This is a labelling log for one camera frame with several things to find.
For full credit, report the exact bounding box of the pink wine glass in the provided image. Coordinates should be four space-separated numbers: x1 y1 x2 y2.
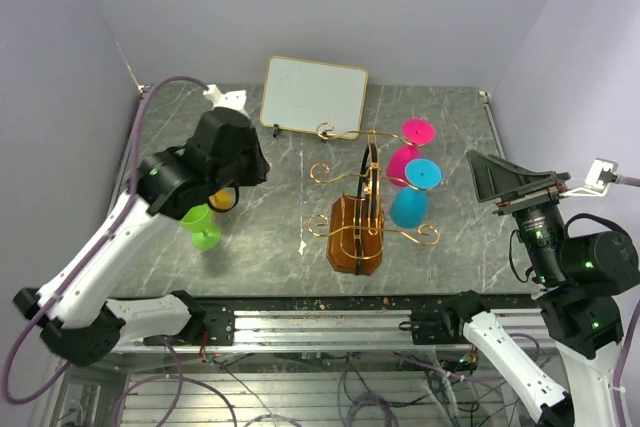
386 118 436 187

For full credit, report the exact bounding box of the green wine glass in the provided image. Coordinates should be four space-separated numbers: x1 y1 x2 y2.
180 204 221 250

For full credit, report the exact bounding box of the gold framed whiteboard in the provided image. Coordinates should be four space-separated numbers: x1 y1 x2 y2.
260 56 368 140

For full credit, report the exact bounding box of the blue wine glass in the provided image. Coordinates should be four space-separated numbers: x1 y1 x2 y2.
390 158 442 229

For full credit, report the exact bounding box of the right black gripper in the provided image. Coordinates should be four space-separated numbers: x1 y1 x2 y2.
468 147 571 282

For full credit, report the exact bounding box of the aluminium frame rail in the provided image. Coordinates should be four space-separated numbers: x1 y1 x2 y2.
112 309 554 354

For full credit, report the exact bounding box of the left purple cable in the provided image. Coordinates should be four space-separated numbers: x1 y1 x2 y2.
0 75 209 406

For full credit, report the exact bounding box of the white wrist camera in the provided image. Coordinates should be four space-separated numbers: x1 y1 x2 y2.
202 84 249 117
561 158 619 198

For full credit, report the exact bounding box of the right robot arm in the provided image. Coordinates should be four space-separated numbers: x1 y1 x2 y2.
399 150 639 426

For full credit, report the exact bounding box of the orange wine glass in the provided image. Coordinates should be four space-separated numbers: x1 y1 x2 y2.
207 190 237 213

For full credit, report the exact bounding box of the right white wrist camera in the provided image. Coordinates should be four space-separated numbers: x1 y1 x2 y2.
561 158 619 198

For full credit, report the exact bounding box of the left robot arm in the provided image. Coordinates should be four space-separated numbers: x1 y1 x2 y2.
13 107 269 367

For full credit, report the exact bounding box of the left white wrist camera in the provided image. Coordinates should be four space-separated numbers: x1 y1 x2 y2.
202 84 249 117

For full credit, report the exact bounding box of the gold wire glass rack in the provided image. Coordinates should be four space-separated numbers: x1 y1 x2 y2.
307 129 441 276

